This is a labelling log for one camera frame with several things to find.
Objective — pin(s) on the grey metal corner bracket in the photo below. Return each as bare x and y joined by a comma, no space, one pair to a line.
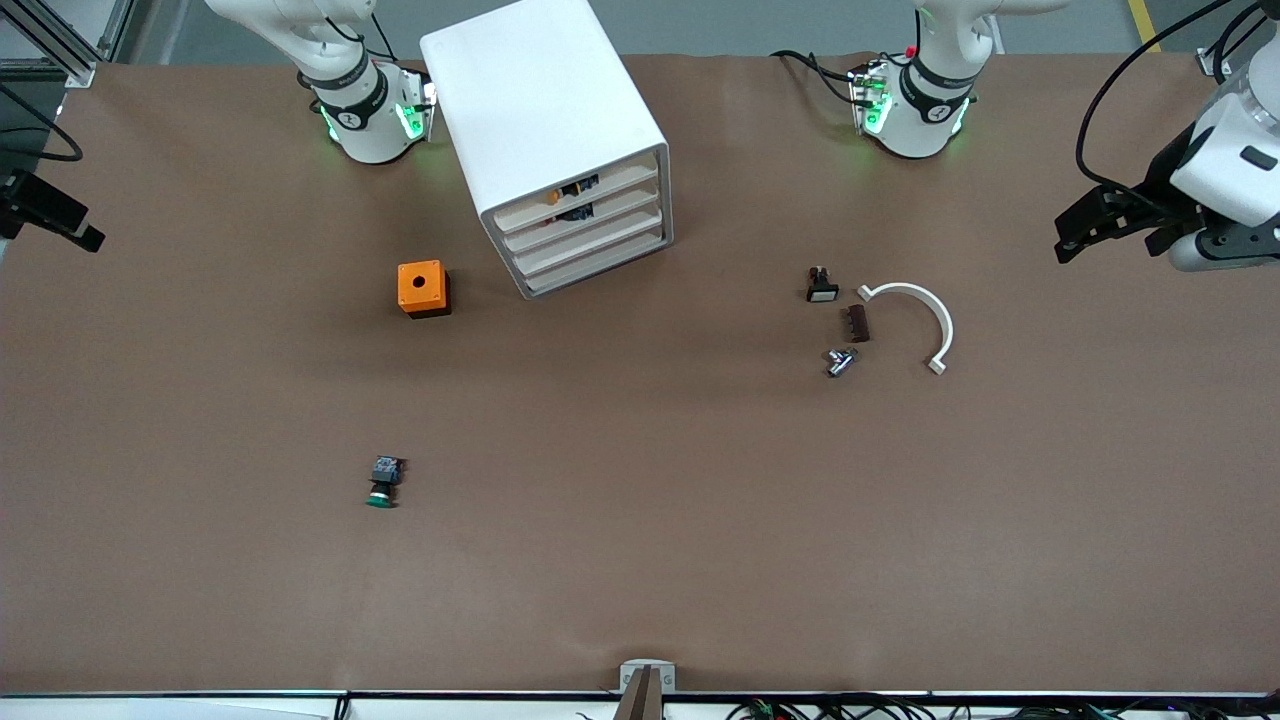
1212,65

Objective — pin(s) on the white curved plastic arc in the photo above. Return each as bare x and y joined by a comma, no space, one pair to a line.
941,316

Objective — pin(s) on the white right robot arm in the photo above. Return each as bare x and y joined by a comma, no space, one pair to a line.
372,132

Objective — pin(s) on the beige plastic drawer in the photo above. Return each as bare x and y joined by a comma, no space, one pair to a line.
640,229
630,183
635,206
640,252

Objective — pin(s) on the black button with white cap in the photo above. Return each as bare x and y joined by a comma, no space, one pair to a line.
822,292

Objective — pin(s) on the dark camera mount pole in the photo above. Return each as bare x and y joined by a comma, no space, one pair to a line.
640,705

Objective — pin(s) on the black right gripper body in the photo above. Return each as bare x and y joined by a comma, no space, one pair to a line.
28,201

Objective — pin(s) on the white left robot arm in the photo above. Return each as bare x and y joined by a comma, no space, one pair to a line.
918,125

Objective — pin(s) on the orange button enclosure box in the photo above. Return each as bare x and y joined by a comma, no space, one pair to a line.
408,292

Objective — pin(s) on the green mushroom push button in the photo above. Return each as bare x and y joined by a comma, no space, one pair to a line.
385,471

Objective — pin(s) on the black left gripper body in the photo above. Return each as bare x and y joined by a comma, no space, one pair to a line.
1158,187

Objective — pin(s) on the yellow push button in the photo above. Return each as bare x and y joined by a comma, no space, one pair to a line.
556,197

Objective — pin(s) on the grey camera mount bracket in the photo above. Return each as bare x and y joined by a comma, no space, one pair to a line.
647,663

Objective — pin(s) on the brown terminal block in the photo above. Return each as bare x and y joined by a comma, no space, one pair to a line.
857,323

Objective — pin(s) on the white drawer cabinet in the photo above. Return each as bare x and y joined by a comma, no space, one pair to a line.
540,100

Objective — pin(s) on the aluminium extrusion frame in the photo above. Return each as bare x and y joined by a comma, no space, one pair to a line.
79,72

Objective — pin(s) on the small silver metal connector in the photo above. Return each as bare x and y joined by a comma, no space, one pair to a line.
838,364

